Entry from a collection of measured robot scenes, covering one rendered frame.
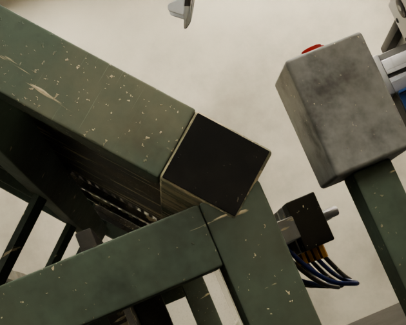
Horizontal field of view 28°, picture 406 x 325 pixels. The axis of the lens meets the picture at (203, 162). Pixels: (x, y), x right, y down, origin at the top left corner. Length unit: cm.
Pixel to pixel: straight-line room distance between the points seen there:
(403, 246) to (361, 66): 26
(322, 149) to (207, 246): 21
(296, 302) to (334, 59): 34
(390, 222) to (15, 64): 56
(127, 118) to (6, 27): 21
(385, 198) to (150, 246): 34
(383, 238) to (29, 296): 49
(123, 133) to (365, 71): 35
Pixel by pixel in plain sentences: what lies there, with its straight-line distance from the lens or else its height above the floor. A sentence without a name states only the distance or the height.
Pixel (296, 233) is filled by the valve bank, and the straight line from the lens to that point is 138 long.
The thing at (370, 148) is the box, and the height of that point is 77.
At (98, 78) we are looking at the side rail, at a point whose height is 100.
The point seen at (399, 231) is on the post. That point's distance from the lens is 116.
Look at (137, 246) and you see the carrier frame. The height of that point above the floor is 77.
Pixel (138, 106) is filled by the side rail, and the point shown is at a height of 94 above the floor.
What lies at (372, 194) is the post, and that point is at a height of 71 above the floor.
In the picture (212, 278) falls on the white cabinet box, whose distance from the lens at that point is 545.
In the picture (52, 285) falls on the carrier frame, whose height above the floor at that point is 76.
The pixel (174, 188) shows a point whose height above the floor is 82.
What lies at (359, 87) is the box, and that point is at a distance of 115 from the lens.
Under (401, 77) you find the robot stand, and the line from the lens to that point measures 174.
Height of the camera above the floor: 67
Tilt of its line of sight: 9 degrees up
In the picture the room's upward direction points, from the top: 23 degrees counter-clockwise
